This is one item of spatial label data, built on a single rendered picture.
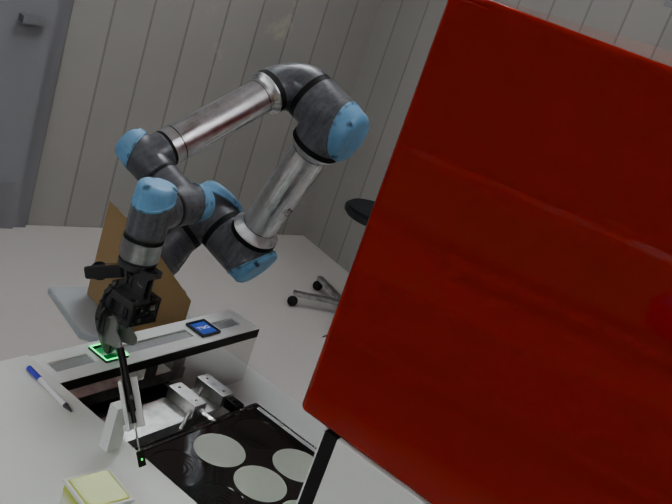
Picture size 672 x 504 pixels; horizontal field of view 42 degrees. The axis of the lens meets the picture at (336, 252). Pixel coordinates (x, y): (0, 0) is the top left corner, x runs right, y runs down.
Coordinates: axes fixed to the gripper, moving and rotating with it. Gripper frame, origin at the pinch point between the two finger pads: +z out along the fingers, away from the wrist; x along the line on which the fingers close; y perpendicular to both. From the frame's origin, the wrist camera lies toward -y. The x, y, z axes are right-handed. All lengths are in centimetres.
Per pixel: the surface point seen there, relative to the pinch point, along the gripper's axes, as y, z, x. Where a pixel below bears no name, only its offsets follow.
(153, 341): 0.2, 1.7, 12.4
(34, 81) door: -224, 22, 140
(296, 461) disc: 38.6, 7.3, 17.5
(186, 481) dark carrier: 32.2, 7.4, -5.8
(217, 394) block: 15.4, 6.9, 18.4
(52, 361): -0.8, 1.4, -11.6
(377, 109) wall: -153, 2, 316
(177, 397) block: 12.0, 7.5, 10.4
